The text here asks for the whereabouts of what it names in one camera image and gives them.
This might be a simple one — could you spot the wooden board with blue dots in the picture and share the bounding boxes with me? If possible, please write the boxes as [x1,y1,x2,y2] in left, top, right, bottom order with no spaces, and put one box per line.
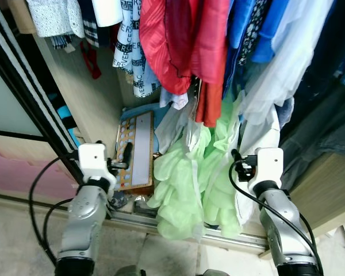
[116,110,156,194]

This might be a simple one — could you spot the orange-red garment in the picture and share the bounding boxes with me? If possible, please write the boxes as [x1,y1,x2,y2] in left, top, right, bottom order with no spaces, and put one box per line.
[194,78,225,128]

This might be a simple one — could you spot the metal wardrobe floor track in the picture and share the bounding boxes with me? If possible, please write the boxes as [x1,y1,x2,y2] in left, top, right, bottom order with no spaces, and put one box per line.
[106,208,271,252]

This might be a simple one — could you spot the light green plastic raincoat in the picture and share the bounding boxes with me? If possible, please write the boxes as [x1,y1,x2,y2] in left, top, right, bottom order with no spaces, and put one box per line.
[147,91,246,241]

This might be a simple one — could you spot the light wood wardrobe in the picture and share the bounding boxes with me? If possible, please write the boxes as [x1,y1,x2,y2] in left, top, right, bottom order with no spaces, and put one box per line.
[9,0,345,254]

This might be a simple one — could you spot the cyan black striped cloth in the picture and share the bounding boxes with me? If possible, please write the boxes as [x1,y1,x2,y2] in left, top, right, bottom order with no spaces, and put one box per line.
[48,93,80,147]

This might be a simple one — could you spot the dark navy garment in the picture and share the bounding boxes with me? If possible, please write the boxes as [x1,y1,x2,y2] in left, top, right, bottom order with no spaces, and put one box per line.
[279,0,345,193]

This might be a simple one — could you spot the white shirt with blue lettering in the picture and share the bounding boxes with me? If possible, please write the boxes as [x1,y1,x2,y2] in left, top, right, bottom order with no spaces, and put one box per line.
[112,0,162,98]

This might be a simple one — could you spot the grey left robot leg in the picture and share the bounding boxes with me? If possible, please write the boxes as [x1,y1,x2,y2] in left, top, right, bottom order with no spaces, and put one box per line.
[114,265,145,276]

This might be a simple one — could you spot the pale blue sheer garment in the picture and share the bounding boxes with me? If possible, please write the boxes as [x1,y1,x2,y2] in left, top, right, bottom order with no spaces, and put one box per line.
[240,0,335,126]

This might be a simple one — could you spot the red satin shirt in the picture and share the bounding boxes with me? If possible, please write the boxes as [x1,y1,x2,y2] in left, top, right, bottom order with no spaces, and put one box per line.
[139,0,232,96]

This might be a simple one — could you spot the navy floral garment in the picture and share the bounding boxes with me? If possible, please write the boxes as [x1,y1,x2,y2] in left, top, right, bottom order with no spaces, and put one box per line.
[239,0,271,67]

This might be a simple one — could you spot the navy white striped garment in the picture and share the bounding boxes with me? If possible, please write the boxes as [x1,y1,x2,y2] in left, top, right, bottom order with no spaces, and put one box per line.
[78,0,101,49]

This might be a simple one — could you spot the royal blue shirt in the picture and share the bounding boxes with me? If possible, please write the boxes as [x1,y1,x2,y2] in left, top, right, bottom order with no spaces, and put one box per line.
[224,0,292,95]

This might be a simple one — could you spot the plain white garment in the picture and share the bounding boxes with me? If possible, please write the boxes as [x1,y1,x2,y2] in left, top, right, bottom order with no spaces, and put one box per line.
[92,0,125,28]

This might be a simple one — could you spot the white speckled shirt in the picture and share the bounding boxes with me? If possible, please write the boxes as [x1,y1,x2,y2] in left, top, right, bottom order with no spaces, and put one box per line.
[26,0,86,39]

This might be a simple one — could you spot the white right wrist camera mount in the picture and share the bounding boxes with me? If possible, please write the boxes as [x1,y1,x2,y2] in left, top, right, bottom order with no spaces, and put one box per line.
[250,148,285,195]

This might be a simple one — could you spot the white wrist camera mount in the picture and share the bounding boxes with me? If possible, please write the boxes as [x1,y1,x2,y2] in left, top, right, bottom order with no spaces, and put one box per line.
[250,148,285,195]
[78,144,117,186]

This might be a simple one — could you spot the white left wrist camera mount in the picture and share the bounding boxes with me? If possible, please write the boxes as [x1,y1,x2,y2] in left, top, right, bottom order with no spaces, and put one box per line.
[78,144,117,186]

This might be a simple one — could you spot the short black left arm cable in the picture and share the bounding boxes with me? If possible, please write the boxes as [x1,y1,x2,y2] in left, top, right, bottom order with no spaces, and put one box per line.
[43,198,75,259]

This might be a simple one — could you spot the long black left arm cable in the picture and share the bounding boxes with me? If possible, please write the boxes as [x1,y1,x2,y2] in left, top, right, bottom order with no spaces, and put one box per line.
[28,151,80,266]

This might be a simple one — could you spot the black sliding door frame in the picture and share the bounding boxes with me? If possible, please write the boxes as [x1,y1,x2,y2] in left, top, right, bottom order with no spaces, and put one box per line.
[0,0,86,186]

